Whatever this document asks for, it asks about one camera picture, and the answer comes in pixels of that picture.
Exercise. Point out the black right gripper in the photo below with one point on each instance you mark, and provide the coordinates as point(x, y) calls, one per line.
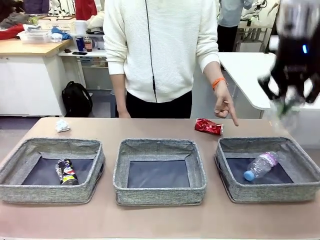
point(296, 62)

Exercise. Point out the clear capless plastic bottle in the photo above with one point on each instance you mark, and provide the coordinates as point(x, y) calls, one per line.
point(290, 120)

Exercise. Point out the clear bottle with blue cap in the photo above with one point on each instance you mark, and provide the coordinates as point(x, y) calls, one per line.
point(261, 165)

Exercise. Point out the white paper ball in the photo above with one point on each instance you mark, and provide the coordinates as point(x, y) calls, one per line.
point(63, 125)

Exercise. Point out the crushed dark blue soda can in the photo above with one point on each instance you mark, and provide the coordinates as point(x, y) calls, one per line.
point(67, 172)

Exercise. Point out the person's right forearm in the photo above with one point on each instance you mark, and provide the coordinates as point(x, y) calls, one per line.
point(117, 92)

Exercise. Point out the person's left forearm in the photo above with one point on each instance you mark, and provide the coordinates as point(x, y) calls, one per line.
point(214, 72)

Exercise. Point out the person's left hand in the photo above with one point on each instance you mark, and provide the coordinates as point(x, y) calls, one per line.
point(223, 102)

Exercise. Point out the person's right hand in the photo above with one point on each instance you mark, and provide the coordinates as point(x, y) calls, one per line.
point(124, 115)

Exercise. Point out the large white table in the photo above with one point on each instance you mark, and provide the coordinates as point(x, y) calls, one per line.
point(245, 70)

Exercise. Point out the orange wristband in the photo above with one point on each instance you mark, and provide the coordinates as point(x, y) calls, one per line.
point(218, 82)

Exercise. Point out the crushed red soda can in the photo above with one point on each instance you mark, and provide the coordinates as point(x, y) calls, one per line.
point(208, 126)

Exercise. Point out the bystander in light blue shirt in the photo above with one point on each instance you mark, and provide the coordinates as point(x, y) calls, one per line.
point(230, 15)

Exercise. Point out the grey fabric basket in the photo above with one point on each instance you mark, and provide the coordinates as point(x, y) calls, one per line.
point(160, 196)
point(45, 192)
point(270, 193)

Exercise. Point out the white knit sweater torso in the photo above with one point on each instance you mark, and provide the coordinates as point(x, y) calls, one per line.
point(172, 50)

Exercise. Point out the black trousers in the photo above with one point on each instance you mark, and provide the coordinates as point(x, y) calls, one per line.
point(162, 108)

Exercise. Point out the white side desk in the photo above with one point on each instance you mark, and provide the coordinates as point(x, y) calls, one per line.
point(95, 72)

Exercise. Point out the white bundled cloth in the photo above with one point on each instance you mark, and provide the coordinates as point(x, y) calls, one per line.
point(97, 21)

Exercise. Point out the dark cola bottle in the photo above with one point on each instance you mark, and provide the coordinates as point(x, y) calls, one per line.
point(88, 45)

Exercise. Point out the black smartphone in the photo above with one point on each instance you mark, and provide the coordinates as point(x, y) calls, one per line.
point(80, 53)

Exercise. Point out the black backpack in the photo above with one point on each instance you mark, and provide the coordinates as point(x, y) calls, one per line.
point(76, 100)

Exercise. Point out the blue drink can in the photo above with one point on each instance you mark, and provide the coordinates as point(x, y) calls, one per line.
point(79, 44)

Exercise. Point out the bystander in red top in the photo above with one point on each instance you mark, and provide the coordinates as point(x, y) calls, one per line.
point(85, 8)

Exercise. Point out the small black desk object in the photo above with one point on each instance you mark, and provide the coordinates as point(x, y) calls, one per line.
point(67, 50)

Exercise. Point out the blue cloth bag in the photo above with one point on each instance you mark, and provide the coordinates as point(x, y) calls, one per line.
point(60, 35)

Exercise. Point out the white plastic mesh basket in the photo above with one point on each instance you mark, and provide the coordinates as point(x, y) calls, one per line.
point(35, 37)

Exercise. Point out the wooden top white desk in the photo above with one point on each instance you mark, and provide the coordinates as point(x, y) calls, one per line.
point(27, 82)

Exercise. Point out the red cloth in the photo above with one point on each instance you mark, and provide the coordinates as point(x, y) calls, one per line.
point(11, 32)

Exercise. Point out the grey cloth pile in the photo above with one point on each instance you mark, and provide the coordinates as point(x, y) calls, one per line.
point(13, 20)

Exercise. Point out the white crate with wooden frame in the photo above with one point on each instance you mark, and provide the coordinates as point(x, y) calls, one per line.
point(60, 23)

